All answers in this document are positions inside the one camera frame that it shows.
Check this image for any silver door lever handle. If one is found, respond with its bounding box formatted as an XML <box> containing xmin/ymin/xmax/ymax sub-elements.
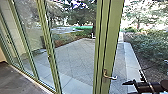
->
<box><xmin>102</xmin><ymin>68</ymin><xmax>119</xmax><ymax>82</ymax></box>

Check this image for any green framed glass door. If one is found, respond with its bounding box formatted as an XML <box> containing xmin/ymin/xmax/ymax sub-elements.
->
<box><xmin>92</xmin><ymin>0</ymin><xmax>126</xmax><ymax>94</ymax></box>

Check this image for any green shrub bed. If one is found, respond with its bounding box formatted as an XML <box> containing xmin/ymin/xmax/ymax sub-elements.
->
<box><xmin>123</xmin><ymin>28</ymin><xmax>168</xmax><ymax>72</ymax></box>

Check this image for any green framed glass wall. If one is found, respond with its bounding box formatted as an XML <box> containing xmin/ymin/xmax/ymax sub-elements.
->
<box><xmin>0</xmin><ymin>0</ymin><xmax>63</xmax><ymax>94</ymax></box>

